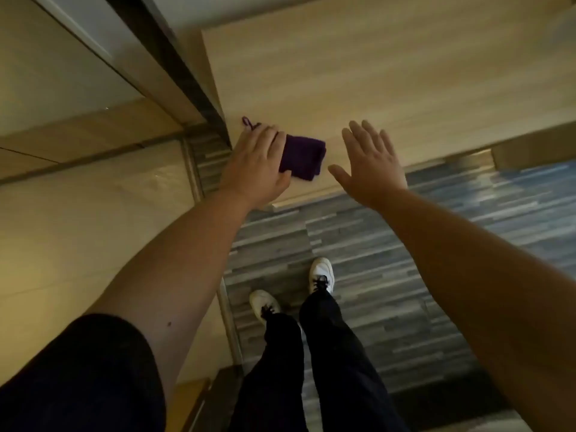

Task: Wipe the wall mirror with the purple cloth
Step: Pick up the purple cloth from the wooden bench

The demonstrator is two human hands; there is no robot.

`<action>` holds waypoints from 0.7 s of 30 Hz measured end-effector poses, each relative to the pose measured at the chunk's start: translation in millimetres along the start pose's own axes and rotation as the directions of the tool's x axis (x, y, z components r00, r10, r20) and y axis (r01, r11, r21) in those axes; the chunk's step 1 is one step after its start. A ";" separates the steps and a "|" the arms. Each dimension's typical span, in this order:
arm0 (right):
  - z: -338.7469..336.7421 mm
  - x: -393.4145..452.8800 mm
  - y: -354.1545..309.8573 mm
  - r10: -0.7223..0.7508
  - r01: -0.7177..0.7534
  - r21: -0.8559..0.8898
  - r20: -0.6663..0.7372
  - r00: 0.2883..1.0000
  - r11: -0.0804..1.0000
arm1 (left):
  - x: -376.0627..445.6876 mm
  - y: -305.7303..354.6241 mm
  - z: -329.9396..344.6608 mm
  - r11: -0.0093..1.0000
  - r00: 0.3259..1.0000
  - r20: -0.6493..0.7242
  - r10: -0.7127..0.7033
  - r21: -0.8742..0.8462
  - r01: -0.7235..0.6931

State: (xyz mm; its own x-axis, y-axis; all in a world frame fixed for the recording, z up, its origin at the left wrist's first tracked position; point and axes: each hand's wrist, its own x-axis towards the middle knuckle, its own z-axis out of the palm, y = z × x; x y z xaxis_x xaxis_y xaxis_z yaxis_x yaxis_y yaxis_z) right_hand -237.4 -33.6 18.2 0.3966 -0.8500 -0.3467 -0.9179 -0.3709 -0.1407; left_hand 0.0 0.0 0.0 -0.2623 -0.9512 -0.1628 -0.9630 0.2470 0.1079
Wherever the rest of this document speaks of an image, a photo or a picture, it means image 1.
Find person's right hand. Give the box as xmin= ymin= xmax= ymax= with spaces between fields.
xmin=327 ymin=119 xmax=409 ymax=208

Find person's left hand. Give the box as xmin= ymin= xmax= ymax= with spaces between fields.
xmin=219 ymin=123 xmax=293 ymax=208

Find purple cloth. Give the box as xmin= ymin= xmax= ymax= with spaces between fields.
xmin=242 ymin=115 xmax=328 ymax=183

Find person's right forearm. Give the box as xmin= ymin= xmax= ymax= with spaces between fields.
xmin=373 ymin=188 xmax=576 ymax=432

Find person's left forearm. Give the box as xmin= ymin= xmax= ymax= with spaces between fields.
xmin=85 ymin=187 xmax=272 ymax=401

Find person's white right shoe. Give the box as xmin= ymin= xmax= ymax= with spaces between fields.
xmin=308 ymin=257 xmax=335 ymax=296

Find person's white shoe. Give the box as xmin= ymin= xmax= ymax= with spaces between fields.
xmin=308 ymin=257 xmax=335 ymax=296
xmin=248 ymin=289 xmax=283 ymax=327

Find person's white left shoe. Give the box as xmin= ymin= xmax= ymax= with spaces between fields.
xmin=248 ymin=289 xmax=283 ymax=327

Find person's black trousers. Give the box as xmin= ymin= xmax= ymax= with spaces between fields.
xmin=227 ymin=287 xmax=410 ymax=432

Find person's black shirt sleeve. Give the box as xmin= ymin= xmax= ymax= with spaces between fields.
xmin=0 ymin=313 xmax=167 ymax=432

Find light wooden bench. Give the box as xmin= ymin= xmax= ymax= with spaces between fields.
xmin=201 ymin=0 xmax=576 ymax=210

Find metal floor threshold strip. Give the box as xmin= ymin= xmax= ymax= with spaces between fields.
xmin=181 ymin=137 xmax=246 ymax=367

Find wooden baseboard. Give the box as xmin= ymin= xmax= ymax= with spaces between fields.
xmin=0 ymin=97 xmax=185 ymax=183

